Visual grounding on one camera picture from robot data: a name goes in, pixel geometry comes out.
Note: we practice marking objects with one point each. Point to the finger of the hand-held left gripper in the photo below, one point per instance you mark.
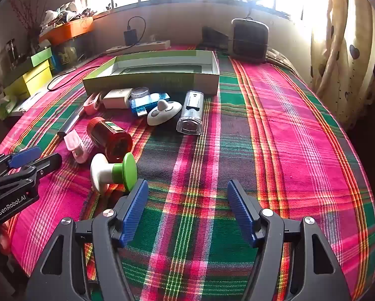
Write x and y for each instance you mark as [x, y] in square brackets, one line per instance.
[49, 163]
[24, 156]

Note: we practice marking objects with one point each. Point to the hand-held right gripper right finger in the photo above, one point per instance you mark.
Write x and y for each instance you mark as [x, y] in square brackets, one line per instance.
[242, 213]

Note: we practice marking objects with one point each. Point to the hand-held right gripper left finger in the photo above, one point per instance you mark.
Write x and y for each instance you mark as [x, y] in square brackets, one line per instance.
[134, 213]

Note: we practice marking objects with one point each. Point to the pink plastic clip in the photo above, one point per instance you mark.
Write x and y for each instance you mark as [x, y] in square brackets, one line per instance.
[77, 150]

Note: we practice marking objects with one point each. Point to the white pen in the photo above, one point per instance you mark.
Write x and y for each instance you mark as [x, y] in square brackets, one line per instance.
[69, 124]

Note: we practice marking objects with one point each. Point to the white and green plastic spool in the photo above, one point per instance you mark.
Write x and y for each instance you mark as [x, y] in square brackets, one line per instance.
[102, 172]

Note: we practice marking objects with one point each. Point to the red capped pill bottle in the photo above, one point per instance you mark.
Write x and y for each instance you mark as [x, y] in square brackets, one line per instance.
[109, 134]

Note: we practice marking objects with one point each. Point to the beige power adapter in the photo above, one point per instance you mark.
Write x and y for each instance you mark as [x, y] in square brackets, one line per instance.
[116, 98]

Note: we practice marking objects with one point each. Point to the clear and black flashlight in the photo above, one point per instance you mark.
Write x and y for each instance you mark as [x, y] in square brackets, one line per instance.
[189, 122]

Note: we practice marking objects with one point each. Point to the white round dial gadget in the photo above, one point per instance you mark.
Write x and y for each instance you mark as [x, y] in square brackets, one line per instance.
[171, 109]

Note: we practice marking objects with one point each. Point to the blue translucent USB reader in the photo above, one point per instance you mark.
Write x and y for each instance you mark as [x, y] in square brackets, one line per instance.
[146, 102]

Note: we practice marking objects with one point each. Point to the small clear cream jar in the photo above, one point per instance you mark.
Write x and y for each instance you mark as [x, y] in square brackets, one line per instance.
[139, 93]

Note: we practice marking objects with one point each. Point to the green cardboard box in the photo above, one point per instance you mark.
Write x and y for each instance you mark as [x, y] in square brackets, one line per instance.
[149, 81]

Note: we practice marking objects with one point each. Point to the green tissue pack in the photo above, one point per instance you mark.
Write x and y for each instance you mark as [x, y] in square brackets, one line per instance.
[5, 108]

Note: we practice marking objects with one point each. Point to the white packet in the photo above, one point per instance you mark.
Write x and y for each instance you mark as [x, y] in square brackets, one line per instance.
[27, 103]

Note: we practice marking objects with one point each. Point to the yellow box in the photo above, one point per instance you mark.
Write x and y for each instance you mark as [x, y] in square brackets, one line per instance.
[33, 80]

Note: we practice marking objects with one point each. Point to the pink green plaid blanket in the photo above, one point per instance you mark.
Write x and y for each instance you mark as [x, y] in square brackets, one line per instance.
[284, 131]

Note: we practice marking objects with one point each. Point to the blue box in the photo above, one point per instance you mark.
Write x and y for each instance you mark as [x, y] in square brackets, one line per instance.
[56, 62]

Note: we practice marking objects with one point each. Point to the glass jar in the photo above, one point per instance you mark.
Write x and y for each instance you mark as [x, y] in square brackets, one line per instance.
[8, 51]

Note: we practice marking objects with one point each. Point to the dark glass tank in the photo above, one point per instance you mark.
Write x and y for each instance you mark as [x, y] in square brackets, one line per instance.
[65, 53]

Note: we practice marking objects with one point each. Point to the dried branches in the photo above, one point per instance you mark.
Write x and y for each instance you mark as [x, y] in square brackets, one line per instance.
[29, 22]

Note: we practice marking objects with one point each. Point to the pile of clutter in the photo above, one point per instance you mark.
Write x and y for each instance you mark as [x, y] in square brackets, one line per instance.
[62, 14]

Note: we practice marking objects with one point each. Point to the white power strip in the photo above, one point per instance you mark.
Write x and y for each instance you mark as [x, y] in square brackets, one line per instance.
[143, 46]

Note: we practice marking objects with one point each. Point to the brown striped cloth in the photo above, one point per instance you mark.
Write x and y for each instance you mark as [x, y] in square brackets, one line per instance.
[278, 58]

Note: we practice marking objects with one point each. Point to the grey space heater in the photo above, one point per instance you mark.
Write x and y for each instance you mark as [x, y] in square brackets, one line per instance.
[248, 39]

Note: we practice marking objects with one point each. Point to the cream heart print curtain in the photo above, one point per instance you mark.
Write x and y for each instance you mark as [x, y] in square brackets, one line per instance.
[341, 53]

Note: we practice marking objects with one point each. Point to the black wall hook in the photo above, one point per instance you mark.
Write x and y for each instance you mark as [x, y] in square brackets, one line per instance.
[251, 8]

